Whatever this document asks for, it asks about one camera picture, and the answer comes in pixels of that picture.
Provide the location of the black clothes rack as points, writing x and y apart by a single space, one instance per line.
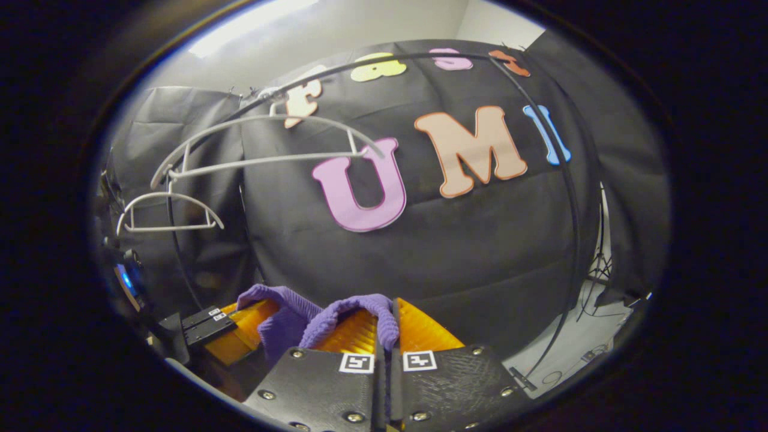
577 240

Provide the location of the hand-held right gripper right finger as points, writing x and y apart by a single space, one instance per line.
456 390

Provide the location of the black tripod stand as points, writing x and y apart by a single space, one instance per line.
600 267

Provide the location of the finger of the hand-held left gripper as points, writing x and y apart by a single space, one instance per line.
201 317
210 333

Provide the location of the purple ribbed shirt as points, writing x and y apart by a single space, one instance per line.
288 324

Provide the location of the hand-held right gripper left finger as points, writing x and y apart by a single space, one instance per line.
318 390

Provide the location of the white clothes hanger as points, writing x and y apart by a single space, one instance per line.
168 228
270 159

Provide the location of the black backdrop cloth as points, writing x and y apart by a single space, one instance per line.
450 252

